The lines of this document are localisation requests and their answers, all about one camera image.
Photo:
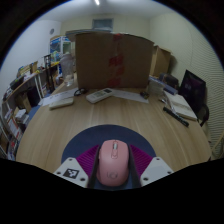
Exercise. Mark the pink computer mouse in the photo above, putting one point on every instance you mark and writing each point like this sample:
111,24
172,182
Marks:
113,163

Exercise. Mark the black office chair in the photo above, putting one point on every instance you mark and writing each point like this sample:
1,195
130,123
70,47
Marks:
193,88

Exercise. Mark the clear plastic jar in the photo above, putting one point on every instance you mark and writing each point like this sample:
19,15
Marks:
67,68

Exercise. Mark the ceiling tube light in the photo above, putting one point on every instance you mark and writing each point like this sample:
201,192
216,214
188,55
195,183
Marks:
97,2

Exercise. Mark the blue book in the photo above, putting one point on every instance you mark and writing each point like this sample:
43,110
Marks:
165,86

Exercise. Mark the cluttered shelf unit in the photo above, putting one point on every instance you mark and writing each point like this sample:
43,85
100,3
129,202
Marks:
16,106

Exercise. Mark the grey door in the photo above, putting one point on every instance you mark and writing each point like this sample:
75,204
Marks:
102,24

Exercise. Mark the tall open cardboard box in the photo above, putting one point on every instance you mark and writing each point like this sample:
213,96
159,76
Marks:
161,61

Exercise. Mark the round wall clock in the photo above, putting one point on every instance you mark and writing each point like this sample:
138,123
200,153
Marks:
52,31

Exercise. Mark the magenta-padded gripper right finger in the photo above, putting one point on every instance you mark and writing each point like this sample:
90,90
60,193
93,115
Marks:
155,170

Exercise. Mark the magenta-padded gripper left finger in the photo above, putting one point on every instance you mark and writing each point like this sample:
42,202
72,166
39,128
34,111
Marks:
71,171

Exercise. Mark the large brown cardboard box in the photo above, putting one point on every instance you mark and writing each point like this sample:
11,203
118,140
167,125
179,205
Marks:
100,60

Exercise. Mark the dark blue mouse pad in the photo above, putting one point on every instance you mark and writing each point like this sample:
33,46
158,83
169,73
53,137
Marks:
100,133

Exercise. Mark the white book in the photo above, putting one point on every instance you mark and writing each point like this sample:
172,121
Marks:
181,105

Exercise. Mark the black marker pen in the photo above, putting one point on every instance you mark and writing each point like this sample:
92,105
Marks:
176,116

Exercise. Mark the flat white remote control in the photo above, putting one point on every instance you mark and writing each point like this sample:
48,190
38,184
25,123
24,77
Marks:
61,103

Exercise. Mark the blue white display cabinet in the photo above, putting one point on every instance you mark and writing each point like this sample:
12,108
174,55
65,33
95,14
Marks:
58,46

